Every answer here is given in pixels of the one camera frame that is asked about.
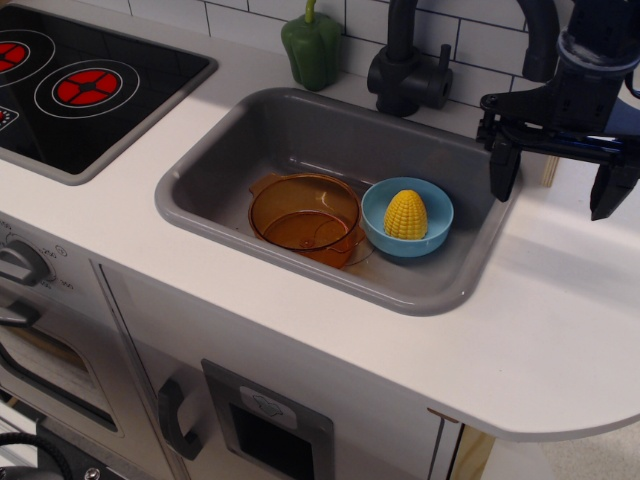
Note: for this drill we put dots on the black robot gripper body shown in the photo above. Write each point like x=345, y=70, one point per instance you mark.
x=575, y=113

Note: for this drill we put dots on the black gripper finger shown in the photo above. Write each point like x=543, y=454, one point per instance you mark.
x=612, y=185
x=504, y=166

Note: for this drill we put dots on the yellow toy corn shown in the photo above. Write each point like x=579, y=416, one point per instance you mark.
x=406, y=216

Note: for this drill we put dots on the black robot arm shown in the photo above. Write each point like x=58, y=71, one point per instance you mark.
x=598, y=31

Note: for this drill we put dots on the grey sink basin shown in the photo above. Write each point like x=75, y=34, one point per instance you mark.
x=288, y=131

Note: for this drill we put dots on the light blue bowl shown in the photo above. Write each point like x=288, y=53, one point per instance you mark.
x=440, y=213

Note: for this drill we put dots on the wooden side panel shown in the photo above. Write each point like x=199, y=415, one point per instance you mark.
x=549, y=171

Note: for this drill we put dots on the black faucet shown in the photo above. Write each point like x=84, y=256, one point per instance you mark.
x=403, y=82

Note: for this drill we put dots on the orange transparent pot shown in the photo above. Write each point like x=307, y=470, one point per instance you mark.
x=313, y=215

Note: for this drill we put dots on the green toy bell pepper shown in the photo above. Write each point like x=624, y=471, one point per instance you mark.
x=312, y=43

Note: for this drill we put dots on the grey ice dispenser panel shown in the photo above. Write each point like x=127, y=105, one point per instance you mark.
x=270, y=430

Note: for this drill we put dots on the black toy stovetop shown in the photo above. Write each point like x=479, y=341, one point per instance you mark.
x=74, y=96

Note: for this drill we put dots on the grey oven knob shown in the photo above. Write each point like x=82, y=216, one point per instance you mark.
x=21, y=264

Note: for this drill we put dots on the black cabinet door handle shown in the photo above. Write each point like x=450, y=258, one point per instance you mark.
x=170, y=399

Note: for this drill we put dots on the grey oven door handle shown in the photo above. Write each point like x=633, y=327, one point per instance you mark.
x=19, y=314

